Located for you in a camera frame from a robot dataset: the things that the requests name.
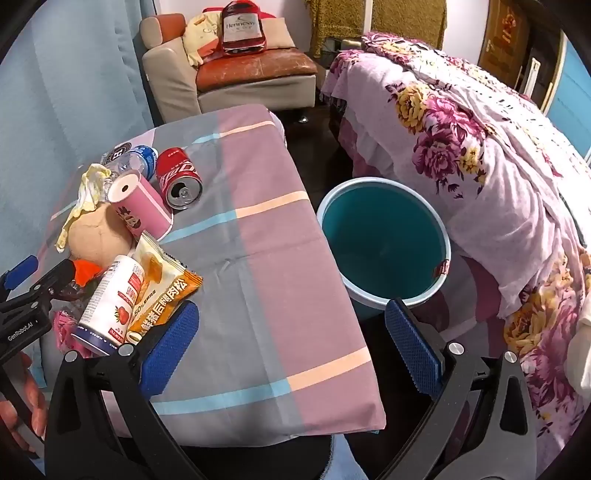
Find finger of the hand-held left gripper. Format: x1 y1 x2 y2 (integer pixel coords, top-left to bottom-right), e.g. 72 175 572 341
0 255 40 296
14 259 77 306

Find person's left hand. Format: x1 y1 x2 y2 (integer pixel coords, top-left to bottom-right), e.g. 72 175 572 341
0 353 49 462

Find pale yellow pillow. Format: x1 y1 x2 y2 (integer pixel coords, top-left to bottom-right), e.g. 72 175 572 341
182 11 225 70

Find pink cylindrical container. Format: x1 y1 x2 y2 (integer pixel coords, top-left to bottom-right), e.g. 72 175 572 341
108 169 175 241

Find orange and white snack packet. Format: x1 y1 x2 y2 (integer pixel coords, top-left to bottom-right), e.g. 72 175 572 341
126 232 204 344

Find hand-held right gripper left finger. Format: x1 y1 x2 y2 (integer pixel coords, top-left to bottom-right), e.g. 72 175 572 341
45 301 218 480

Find brown wooden door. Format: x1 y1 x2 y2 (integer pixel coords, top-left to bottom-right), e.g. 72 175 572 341
478 0 532 84

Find beige cushion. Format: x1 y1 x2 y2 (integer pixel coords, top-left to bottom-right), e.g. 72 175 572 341
259 17 296 51

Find mustard hanging towel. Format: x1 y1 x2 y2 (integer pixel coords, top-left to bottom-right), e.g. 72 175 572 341
308 0 365 58
372 0 448 49

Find red bottle-shaped cushion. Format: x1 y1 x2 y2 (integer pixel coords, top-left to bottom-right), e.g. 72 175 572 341
221 0 269 57

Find teal plastic bucket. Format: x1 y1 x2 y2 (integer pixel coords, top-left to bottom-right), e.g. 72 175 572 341
316 176 452 311

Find beige and orange sofa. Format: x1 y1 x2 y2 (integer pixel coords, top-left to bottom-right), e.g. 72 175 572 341
140 13 319 125

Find round beige ball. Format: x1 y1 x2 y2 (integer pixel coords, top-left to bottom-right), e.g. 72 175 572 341
68 203 134 266

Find white strawberry print can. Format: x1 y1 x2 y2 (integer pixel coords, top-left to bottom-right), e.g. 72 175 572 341
70 255 146 358

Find blue framed panel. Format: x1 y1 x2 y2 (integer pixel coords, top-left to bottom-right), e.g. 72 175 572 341
540 34 591 160

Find crumpled pink wrapper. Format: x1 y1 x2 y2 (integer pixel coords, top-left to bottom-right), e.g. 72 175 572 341
53 310 84 354

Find orange plastic piece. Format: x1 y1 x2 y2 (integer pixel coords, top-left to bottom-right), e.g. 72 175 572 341
74 259 102 287

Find floral pink bedspread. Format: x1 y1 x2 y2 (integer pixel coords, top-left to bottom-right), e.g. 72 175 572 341
321 31 591 462

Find plaid pink grey tablecloth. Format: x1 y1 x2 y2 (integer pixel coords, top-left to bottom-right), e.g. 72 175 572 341
39 104 387 437

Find clear blue label water bottle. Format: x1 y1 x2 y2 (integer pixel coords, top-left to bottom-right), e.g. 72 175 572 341
110 144 160 182

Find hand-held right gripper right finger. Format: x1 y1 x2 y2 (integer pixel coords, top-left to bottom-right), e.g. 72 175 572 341
385 299 539 480

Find crumpled pale yellow glove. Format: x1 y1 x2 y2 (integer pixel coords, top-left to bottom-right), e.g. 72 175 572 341
55 164 112 252

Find red cola can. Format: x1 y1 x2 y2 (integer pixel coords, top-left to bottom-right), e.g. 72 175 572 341
156 148 204 210

